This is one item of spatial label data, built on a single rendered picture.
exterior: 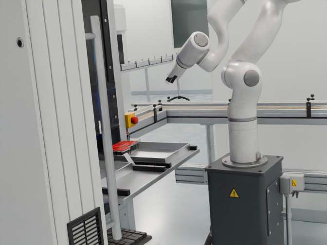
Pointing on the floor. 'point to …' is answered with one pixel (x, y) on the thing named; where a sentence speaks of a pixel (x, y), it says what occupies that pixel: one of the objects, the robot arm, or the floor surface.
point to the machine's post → (119, 132)
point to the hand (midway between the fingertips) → (171, 76)
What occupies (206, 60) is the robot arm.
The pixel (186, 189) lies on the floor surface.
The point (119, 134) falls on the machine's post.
